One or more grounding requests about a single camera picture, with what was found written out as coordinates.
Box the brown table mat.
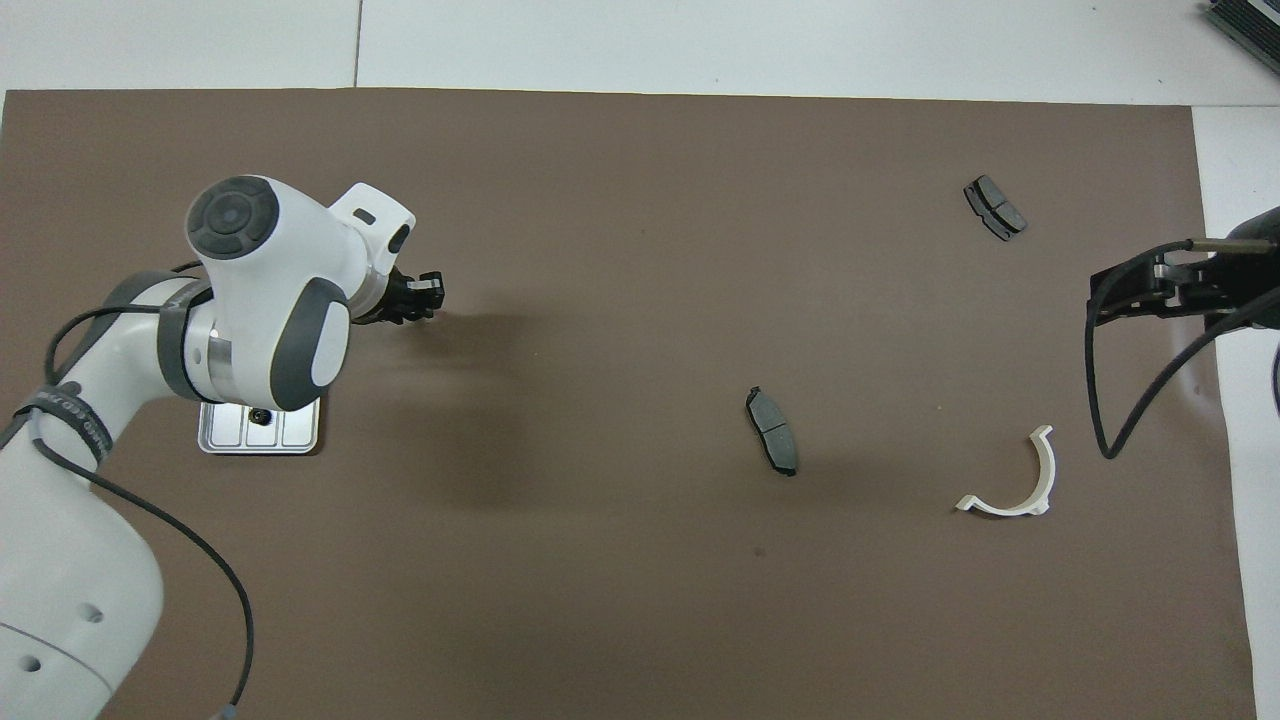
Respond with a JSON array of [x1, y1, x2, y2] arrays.
[[0, 88, 1257, 720]]

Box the silver metal tray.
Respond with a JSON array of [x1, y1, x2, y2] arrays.
[[197, 398, 327, 456]]

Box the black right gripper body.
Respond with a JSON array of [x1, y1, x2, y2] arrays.
[[1158, 205, 1280, 329]]

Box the grey ribbed device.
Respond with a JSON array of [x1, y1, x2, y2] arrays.
[[1204, 0, 1280, 77]]

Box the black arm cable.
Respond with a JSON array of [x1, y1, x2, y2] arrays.
[[1085, 238, 1280, 460], [0, 260, 255, 720]]

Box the white curved plastic bracket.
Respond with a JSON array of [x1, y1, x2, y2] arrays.
[[955, 425, 1057, 518]]

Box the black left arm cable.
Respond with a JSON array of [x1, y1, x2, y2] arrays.
[[0, 260, 255, 720]]

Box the long dark brake pad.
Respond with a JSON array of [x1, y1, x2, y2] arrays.
[[745, 385, 800, 478]]

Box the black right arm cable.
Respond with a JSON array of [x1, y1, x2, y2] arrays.
[[1085, 238, 1280, 460]]

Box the short dark brake pad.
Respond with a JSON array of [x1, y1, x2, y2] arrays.
[[963, 175, 1028, 243]]

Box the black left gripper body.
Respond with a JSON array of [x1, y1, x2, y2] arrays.
[[352, 265, 419, 327]]

